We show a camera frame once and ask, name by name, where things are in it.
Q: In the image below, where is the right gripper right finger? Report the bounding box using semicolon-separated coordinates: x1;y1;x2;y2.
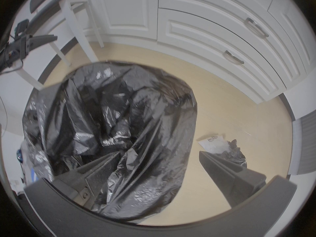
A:
199;151;267;210

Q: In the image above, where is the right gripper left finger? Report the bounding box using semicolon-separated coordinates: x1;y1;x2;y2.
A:
53;151;121;210

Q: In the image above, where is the black plastic bag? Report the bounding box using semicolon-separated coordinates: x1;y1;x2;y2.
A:
22;61;198;224

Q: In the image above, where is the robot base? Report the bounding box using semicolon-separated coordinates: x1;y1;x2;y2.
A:
9;141;40;196

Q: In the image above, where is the crumpled black plastic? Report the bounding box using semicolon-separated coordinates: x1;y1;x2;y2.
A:
218;139;248;169

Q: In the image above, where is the clear printed wrapper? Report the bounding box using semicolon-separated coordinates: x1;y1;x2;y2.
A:
197;133;232;155

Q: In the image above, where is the white chair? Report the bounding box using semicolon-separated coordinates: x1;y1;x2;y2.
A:
17;0;105;91

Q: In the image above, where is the white wardrobe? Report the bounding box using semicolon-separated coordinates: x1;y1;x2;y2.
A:
80;0;316;105

